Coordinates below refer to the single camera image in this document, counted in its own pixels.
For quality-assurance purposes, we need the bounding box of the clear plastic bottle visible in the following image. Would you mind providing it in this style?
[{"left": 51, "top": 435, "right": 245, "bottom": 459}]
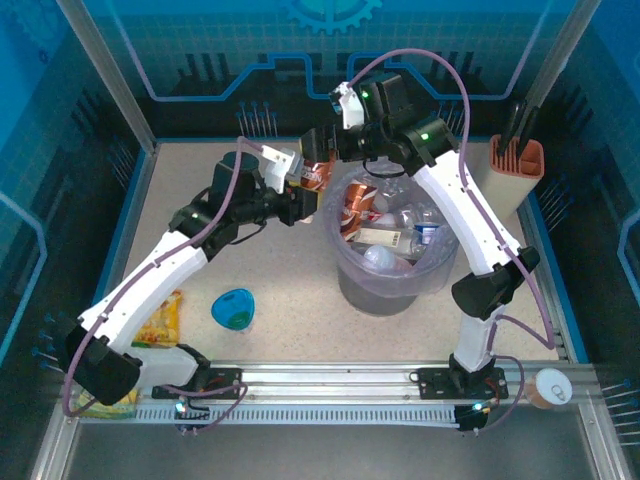
[{"left": 362, "top": 243, "right": 399, "bottom": 274}]

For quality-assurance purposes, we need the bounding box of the grey waste bin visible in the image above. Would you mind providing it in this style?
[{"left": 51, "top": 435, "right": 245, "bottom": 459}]
[{"left": 337, "top": 259, "right": 426, "bottom": 318}]

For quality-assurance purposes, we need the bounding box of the clear plastic trash bin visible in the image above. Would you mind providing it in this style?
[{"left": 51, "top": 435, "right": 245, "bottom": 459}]
[{"left": 322, "top": 159, "right": 461, "bottom": 296}]

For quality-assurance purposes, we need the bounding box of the blue plastic bowl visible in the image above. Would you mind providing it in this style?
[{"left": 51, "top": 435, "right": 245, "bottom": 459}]
[{"left": 209, "top": 288, "right": 255, "bottom": 332}]

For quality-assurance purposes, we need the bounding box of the beige orange knife block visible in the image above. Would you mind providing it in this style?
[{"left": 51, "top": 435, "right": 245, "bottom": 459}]
[{"left": 469, "top": 133, "right": 546, "bottom": 224}]

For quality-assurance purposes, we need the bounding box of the yellow snack bag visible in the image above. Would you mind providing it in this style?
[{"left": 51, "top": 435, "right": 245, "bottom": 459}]
[{"left": 134, "top": 289, "right": 184, "bottom": 349}]

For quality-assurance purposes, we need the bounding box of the black left connector box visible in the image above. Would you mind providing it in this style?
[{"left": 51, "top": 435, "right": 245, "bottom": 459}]
[{"left": 173, "top": 397, "right": 211, "bottom": 436}]

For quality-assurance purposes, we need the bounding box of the black connector box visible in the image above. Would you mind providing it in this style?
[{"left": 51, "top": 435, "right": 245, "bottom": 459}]
[
  {"left": 457, "top": 401, "right": 490, "bottom": 435},
  {"left": 173, "top": 397, "right": 211, "bottom": 436}
]

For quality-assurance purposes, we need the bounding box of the green yellow candy bag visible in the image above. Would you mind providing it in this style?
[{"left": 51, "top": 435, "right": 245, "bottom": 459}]
[{"left": 74, "top": 389, "right": 139, "bottom": 419}]

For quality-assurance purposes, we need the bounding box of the black right connector box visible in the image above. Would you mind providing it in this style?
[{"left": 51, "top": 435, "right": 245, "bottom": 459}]
[{"left": 457, "top": 401, "right": 490, "bottom": 435}]

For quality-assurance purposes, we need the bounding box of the paper coffee cup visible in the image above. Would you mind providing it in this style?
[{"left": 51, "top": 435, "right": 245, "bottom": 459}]
[{"left": 523, "top": 368, "right": 574, "bottom": 411}]

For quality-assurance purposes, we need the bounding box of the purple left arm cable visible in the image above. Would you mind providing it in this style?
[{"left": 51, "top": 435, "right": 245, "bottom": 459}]
[{"left": 62, "top": 135, "right": 264, "bottom": 417}]

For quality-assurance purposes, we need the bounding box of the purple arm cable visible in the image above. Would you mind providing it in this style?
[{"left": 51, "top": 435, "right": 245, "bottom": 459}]
[
  {"left": 62, "top": 135, "right": 264, "bottom": 417},
  {"left": 348, "top": 48, "right": 557, "bottom": 359}
]

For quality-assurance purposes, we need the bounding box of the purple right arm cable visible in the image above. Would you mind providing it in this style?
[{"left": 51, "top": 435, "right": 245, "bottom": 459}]
[{"left": 348, "top": 48, "right": 557, "bottom": 359}]

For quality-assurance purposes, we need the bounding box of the black handled knife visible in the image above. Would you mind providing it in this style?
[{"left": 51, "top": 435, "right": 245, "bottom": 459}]
[
  {"left": 517, "top": 105, "right": 542, "bottom": 156},
  {"left": 498, "top": 99, "right": 529, "bottom": 150}
]

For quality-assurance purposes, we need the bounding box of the aluminium mounting rail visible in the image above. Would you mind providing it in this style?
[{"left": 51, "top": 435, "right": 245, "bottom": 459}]
[{"left": 64, "top": 360, "right": 599, "bottom": 407}]

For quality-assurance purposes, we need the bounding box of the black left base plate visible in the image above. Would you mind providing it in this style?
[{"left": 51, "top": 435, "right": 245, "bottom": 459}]
[{"left": 152, "top": 367, "right": 244, "bottom": 401}]

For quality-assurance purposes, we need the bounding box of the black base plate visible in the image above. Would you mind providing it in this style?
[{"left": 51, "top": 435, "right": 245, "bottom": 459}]
[
  {"left": 417, "top": 367, "right": 509, "bottom": 401},
  {"left": 152, "top": 367, "right": 244, "bottom": 401}
]

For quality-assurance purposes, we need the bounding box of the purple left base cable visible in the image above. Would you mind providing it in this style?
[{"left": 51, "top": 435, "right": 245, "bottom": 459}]
[{"left": 162, "top": 379, "right": 250, "bottom": 434}]

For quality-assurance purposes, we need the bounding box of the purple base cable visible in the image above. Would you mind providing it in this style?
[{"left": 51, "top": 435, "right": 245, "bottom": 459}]
[
  {"left": 162, "top": 379, "right": 250, "bottom": 434},
  {"left": 477, "top": 353, "right": 526, "bottom": 434}
]

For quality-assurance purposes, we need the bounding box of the aluminium frame post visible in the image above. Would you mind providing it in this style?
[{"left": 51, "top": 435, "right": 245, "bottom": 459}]
[
  {"left": 524, "top": 0, "right": 604, "bottom": 109},
  {"left": 55, "top": 0, "right": 160, "bottom": 154}
]

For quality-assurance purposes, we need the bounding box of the white slotted cable duct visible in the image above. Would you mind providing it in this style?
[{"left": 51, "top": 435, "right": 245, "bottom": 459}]
[{"left": 134, "top": 404, "right": 462, "bottom": 426}]

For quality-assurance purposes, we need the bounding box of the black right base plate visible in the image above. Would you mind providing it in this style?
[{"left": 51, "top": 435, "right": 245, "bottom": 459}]
[{"left": 417, "top": 367, "right": 509, "bottom": 401}]

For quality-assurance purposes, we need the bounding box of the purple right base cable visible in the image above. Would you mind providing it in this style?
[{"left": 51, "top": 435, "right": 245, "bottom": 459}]
[{"left": 477, "top": 353, "right": 526, "bottom": 434}]

